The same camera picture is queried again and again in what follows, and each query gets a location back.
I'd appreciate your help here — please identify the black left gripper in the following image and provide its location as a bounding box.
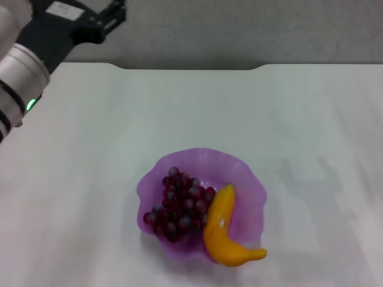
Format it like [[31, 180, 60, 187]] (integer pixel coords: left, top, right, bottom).
[[16, 0, 127, 75]]

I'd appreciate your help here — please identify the dark red grape bunch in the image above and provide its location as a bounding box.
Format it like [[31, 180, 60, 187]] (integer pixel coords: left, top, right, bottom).
[[142, 166, 217, 243]]

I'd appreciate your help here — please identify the yellow plastic banana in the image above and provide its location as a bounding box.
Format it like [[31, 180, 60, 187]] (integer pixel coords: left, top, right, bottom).
[[203, 182, 268, 267]]

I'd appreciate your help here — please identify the purple wavy-edged plastic bowl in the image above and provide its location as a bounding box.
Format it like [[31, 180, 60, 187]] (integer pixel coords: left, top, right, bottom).
[[136, 146, 268, 265]]

